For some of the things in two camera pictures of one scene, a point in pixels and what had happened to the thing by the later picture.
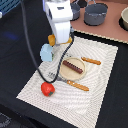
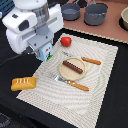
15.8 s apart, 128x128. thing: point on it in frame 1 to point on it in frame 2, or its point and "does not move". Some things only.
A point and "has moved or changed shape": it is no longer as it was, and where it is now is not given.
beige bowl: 124,16 does not move
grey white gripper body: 60,14 to 32,27
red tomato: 47,89 has moved or changed shape
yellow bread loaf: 52,39 to 23,83
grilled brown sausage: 73,66 does not move
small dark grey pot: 75,10 does not move
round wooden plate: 70,74 does not move
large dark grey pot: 95,13 does not move
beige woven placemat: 78,92 does not move
